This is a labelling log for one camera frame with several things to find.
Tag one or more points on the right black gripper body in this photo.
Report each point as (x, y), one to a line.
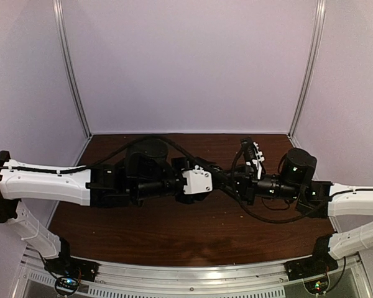
(250, 185)

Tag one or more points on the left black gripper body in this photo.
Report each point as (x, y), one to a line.
(188, 202)

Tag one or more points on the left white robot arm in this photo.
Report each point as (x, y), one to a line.
(144, 172)

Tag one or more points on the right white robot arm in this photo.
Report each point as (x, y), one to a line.
(349, 208)

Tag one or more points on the right circuit board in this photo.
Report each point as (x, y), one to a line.
(317, 286)

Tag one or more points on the circuit board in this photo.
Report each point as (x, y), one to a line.
(317, 286)
(66, 286)

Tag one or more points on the left circuit board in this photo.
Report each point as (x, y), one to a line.
(66, 286)

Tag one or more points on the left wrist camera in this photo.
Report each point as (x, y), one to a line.
(193, 178)

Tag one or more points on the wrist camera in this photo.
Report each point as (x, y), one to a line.
(253, 157)
(193, 178)

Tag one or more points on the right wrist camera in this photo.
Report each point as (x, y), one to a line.
(253, 157)

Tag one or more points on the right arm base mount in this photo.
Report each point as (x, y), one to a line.
(318, 263)

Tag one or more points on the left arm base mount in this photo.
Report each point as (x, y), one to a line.
(66, 265)

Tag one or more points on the aluminium front rail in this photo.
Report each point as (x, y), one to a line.
(268, 279)

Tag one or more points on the right aluminium frame post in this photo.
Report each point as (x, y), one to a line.
(316, 37)

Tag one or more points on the aluminium frame post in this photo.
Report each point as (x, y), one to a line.
(69, 69)
(316, 37)

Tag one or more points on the left aluminium frame post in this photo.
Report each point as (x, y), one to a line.
(69, 69)

